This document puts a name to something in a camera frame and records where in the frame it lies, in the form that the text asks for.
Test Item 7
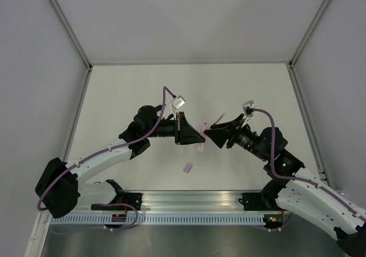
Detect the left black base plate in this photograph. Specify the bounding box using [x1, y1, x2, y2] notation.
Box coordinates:
[91, 192, 143, 212]

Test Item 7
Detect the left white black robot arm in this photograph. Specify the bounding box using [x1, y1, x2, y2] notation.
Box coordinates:
[35, 105, 205, 219]

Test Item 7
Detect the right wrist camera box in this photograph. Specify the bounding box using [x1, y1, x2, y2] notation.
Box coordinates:
[242, 100, 257, 123]

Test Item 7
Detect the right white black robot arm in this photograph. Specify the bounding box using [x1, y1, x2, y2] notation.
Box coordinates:
[204, 114, 365, 256]

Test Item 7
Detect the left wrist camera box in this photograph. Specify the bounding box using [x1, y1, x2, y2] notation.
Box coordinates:
[170, 95, 185, 113]

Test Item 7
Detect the red gel pen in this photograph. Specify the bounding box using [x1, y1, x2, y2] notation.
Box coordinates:
[212, 112, 226, 126]

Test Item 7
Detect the aluminium mounting rail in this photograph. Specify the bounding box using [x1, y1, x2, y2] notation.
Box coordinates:
[117, 190, 259, 213]

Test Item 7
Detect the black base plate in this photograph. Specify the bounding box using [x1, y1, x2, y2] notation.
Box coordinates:
[91, 192, 143, 212]
[238, 192, 281, 211]

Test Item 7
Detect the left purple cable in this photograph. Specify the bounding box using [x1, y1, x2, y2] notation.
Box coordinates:
[38, 86, 176, 211]

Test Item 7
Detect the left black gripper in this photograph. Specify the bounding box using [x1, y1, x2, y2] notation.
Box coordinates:
[146, 112, 205, 146]

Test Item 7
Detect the purple highlighter cap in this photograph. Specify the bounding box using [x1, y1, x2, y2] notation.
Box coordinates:
[184, 163, 193, 173]

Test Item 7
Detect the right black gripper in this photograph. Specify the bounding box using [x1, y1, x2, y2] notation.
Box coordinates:
[204, 113, 269, 162]

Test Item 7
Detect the white slotted cable duct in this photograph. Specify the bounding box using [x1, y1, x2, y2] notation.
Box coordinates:
[51, 212, 265, 226]

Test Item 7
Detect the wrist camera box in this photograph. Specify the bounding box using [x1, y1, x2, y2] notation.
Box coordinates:
[242, 100, 257, 123]
[170, 95, 185, 113]

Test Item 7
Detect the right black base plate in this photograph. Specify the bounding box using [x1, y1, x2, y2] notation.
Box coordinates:
[238, 192, 281, 211]

